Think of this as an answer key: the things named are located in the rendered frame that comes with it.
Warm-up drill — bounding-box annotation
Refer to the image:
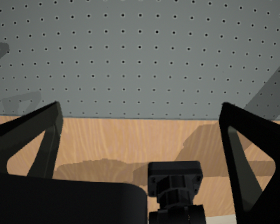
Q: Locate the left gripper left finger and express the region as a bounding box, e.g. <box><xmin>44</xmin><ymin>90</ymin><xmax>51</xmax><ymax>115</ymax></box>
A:
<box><xmin>0</xmin><ymin>102</ymin><xmax>63</xmax><ymax>179</ymax></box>

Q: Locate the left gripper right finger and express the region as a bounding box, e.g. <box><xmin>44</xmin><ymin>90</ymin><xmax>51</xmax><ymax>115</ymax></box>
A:
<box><xmin>219</xmin><ymin>102</ymin><xmax>280</xmax><ymax>224</ymax></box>

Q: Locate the grey curved work surface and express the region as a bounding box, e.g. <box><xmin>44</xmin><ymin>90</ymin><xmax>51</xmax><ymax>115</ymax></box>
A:
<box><xmin>0</xmin><ymin>0</ymin><xmax>280</xmax><ymax>121</ymax></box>

